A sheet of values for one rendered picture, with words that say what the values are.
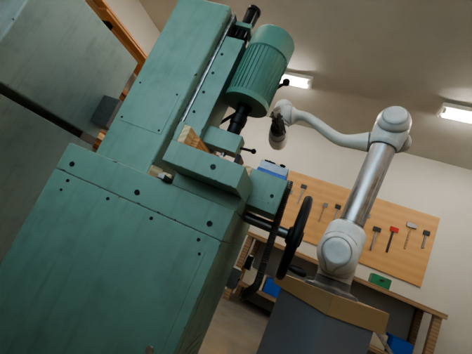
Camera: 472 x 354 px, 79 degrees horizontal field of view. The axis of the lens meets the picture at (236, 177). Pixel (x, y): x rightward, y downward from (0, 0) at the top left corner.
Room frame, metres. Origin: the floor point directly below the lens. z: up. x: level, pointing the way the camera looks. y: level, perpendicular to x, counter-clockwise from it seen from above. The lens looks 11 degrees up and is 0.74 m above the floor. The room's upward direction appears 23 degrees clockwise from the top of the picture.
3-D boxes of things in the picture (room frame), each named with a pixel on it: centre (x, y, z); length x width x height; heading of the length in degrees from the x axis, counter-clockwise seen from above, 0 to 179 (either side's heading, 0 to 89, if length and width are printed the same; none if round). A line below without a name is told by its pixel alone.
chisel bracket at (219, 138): (1.03, 0.09, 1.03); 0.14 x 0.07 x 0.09; 77
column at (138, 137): (1.09, 0.36, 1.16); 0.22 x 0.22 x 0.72; 77
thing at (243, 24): (1.06, 0.21, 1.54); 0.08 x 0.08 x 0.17; 77
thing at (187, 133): (1.01, 0.10, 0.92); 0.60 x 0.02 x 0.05; 167
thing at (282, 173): (0.97, -0.11, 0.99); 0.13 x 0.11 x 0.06; 167
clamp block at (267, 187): (0.97, -0.11, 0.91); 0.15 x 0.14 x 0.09; 167
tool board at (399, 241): (3.82, -1.64, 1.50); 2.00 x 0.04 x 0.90; 69
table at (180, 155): (0.99, -0.02, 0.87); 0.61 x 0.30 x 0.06; 167
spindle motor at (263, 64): (1.03, 0.08, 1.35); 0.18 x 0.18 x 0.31
